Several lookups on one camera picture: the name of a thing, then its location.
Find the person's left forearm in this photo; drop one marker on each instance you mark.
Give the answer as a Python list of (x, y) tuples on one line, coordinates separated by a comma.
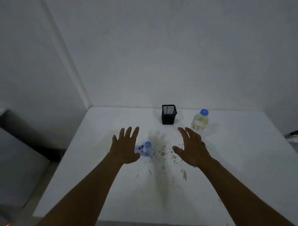
[(81, 200)]

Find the person's right hand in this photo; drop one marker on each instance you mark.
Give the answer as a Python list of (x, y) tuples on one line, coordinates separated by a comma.
[(193, 149)]

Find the black mesh pen holder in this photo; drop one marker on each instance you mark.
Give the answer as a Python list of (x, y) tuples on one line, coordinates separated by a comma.
[(168, 118)]

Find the person's right forearm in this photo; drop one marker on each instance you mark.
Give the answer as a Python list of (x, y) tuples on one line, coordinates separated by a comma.
[(237, 198)]

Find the plastic bottle with yellow liquid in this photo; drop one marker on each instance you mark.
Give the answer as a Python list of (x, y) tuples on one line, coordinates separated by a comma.
[(200, 121)]

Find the crushed clear plastic bottle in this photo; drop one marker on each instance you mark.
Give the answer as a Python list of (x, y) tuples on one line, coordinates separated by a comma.
[(146, 147)]

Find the person's left hand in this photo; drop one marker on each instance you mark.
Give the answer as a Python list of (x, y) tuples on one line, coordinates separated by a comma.
[(124, 149)]

